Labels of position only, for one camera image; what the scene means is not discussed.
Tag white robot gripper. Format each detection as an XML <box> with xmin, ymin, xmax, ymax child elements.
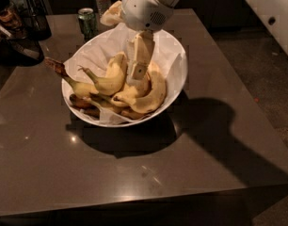
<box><xmin>100</xmin><ymin>0</ymin><xmax>173</xmax><ymax>80</ymax></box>

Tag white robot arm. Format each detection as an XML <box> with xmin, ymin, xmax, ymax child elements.
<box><xmin>101</xmin><ymin>0</ymin><xmax>288</xmax><ymax>80</ymax></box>

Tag white bowl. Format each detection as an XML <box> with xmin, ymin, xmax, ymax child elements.
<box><xmin>61</xmin><ymin>24</ymin><xmax>189</xmax><ymax>128</ymax></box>

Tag yellow banana left long stem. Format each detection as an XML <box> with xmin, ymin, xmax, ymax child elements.
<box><xmin>44</xmin><ymin>57</ymin><xmax>98</xmax><ymax>99</ymax></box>

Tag green soda can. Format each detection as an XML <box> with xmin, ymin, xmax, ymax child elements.
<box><xmin>78</xmin><ymin>8</ymin><xmax>97</xmax><ymax>40</ymax></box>

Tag white paper liner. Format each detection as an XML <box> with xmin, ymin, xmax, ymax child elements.
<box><xmin>62</xmin><ymin>24</ymin><xmax>188</xmax><ymax>128</ymax></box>

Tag brown bananas at bottom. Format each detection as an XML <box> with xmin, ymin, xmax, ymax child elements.
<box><xmin>70</xmin><ymin>94</ymin><xmax>144</xmax><ymax>120</ymax></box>

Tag black mesh basket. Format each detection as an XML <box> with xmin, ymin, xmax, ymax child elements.
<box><xmin>22</xmin><ymin>0</ymin><xmax>52</xmax><ymax>40</ymax></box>

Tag black round tray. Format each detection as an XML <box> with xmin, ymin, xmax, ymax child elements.
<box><xmin>0</xmin><ymin>38</ymin><xmax>44</xmax><ymax>67</ymax></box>

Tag dark glass jar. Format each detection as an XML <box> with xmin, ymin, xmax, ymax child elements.
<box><xmin>0</xmin><ymin>0</ymin><xmax>24</xmax><ymax>32</ymax></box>

